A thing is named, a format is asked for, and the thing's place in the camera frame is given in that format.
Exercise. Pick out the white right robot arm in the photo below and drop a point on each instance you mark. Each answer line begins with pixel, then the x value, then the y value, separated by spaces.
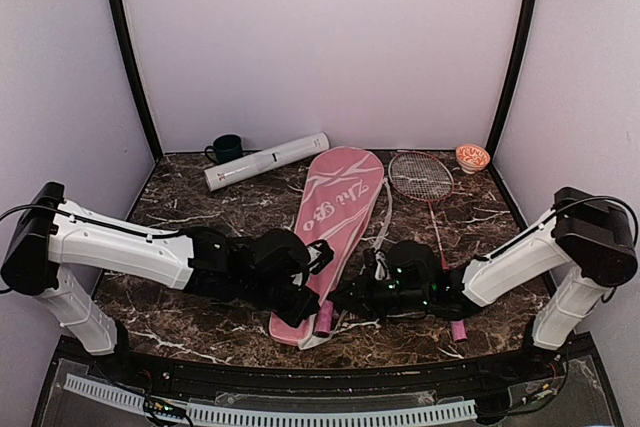
pixel 594 236

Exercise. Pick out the white shuttlecock tube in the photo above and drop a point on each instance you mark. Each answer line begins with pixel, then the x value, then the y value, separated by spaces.
pixel 264 161

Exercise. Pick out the red racket pink grip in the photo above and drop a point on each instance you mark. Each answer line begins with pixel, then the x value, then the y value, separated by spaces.
pixel 323 321
pixel 422 177

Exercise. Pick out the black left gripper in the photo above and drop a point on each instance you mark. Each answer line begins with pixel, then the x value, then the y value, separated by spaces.
pixel 309 306

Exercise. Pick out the right black frame post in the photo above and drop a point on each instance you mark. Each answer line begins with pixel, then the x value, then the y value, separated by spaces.
pixel 512 74

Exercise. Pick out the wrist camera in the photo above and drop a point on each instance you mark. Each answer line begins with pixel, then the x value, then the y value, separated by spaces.
pixel 375 264
pixel 321 255

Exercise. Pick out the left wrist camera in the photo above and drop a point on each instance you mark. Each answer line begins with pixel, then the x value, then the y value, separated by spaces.
pixel 321 255

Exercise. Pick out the pink racket bag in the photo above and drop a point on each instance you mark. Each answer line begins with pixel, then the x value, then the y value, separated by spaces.
pixel 340 192

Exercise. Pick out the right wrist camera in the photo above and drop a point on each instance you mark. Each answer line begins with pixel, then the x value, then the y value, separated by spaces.
pixel 375 264

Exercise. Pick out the left black frame post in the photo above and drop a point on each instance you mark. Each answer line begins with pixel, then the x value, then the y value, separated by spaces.
pixel 134 79

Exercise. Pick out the grey slotted cable duct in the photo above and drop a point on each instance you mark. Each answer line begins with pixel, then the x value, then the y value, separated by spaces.
pixel 264 411

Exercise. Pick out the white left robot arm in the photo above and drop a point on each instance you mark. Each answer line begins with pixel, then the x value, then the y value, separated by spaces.
pixel 269 272

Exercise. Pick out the dark green mug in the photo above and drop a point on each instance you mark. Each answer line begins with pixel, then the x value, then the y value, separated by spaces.
pixel 224 149

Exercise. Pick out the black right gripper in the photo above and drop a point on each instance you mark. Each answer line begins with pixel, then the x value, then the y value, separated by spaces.
pixel 360 300

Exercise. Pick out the orange patterned tube lid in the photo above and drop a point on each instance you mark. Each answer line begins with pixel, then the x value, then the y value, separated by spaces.
pixel 472 158

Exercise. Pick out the black frame post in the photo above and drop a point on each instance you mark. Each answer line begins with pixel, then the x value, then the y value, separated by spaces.
pixel 134 79
pixel 512 74

